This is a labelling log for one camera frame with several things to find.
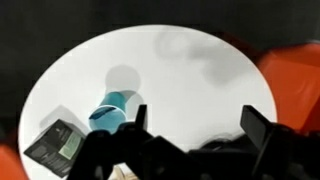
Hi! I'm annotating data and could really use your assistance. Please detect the blue plastic cup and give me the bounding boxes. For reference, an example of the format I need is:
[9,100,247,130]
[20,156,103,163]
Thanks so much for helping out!
[88,90,129,135]

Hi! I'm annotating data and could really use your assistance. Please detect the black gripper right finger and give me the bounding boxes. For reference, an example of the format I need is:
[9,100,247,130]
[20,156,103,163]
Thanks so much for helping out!
[239,105,274,152]

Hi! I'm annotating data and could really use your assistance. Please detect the orange armchair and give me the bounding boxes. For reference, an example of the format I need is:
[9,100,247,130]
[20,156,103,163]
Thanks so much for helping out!
[255,41,320,135]

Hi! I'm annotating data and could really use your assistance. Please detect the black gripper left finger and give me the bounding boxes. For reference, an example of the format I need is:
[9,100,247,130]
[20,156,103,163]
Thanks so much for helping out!
[134,104,149,131]

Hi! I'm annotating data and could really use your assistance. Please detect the black box with green label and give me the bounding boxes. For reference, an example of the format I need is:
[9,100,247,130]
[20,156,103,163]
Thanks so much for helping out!
[23,118,87,179]

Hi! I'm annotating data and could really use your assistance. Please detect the black bag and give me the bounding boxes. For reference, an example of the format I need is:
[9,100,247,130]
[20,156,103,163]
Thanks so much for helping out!
[191,134,254,157]

